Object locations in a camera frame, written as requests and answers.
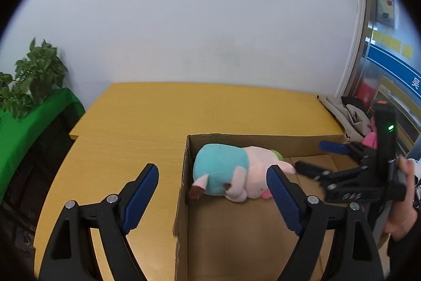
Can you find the pink pig plush toy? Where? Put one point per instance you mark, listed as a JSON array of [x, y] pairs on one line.
[[227, 169]]

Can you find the brown cardboard box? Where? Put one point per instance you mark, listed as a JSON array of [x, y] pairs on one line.
[[230, 235]]

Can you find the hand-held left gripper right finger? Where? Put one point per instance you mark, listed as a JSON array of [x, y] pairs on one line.
[[284, 198]]

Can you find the blue banner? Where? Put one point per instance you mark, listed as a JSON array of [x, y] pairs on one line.
[[394, 65]]

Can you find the green cloth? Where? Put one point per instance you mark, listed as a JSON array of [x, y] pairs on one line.
[[29, 133]]

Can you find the green potted plant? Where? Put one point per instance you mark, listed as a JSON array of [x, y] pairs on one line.
[[33, 77]]

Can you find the beige jacket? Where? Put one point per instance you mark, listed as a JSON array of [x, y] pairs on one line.
[[345, 116]]

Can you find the cartoon wall poster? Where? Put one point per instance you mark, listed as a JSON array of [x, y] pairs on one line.
[[385, 4]]

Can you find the person's right hand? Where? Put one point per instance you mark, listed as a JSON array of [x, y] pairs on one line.
[[407, 174]]

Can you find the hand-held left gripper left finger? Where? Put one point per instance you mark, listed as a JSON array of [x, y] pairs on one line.
[[141, 198]]

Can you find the white door frame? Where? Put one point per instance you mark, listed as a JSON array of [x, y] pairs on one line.
[[357, 37]]

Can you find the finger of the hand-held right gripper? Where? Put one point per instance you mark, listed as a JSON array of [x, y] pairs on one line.
[[332, 146], [309, 169]]

